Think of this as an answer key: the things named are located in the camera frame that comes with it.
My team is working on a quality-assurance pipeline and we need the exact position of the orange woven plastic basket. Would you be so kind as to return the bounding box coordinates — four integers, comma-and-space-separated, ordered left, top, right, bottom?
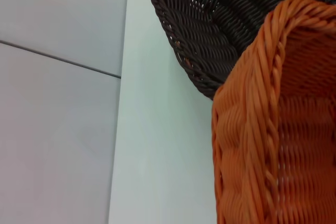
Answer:
211, 0, 336, 224

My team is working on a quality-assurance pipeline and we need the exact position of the dark brown woven basket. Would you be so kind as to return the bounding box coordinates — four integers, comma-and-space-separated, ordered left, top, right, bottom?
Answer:
146, 0, 336, 101

